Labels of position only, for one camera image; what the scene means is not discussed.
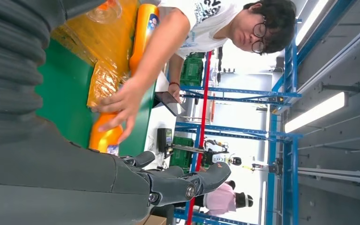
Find green crate stack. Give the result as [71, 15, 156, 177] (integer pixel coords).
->
[169, 136, 196, 174]
[179, 52, 205, 88]

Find red pole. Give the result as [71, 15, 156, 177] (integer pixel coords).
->
[186, 51, 213, 225]

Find black device green label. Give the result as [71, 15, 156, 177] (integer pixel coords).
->
[157, 127, 174, 156]

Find yellow taped plastic sheet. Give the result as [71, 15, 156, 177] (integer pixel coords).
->
[50, 0, 139, 108]

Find person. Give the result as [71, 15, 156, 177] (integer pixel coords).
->
[195, 180, 255, 217]
[91, 0, 297, 144]

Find white humanoid robot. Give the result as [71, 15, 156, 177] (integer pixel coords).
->
[203, 138, 243, 168]

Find long ceiling light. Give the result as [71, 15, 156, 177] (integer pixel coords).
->
[295, 0, 330, 47]
[284, 91, 350, 134]

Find blue metal shelving frame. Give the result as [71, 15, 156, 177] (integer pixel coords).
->
[167, 0, 358, 225]

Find black equipment on frame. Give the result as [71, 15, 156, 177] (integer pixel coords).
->
[242, 158, 285, 176]

